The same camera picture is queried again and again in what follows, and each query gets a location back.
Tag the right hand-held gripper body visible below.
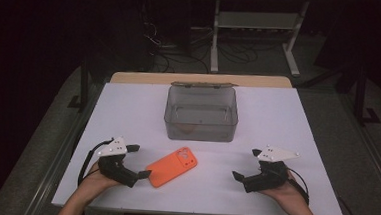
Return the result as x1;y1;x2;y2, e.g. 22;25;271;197
241;143;301;197

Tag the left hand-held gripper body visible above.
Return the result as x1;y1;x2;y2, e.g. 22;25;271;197
95;135;142;188

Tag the orange phone case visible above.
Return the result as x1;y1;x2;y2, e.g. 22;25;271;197
144;144;199;191

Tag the grey translucent storage box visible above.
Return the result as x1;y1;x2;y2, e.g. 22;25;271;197
162;79;241;144

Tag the person's right hand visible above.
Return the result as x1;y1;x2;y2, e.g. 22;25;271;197
258;170;311;215

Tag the person's left hand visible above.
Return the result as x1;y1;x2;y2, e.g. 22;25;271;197
78;160;123;202

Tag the black metal stand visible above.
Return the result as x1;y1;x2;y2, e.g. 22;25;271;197
352;62;381;127
67;54;92;113

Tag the wooden table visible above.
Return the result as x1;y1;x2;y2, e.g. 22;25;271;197
109;66;294;95

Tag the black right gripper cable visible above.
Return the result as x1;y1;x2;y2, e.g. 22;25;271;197
284;167;313;207

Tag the aluminium floor rail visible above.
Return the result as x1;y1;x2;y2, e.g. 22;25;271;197
21;77;111;215
336;93;381;203

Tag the tangle of floor cables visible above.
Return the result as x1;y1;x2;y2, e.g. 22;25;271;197
139;3;285;81

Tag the grey metal desk frame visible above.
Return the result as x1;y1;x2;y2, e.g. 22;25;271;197
209;0;311;78

